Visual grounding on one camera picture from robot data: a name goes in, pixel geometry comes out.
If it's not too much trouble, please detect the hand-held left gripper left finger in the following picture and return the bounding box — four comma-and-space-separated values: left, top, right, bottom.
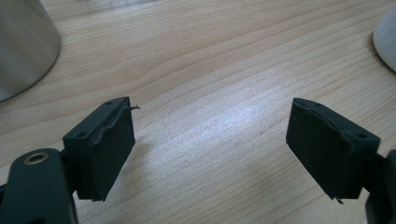
62, 96, 140, 203

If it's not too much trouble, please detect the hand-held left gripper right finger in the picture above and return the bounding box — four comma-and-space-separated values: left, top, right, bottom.
285, 97, 381, 204

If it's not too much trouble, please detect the short pale cup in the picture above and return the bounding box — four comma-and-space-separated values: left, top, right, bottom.
372, 6, 396, 73

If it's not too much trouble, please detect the tall steel tumbler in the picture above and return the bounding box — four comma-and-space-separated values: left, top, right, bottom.
0, 0, 62, 103

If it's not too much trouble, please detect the wooden table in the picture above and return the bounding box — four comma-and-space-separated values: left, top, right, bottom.
0, 0, 396, 224

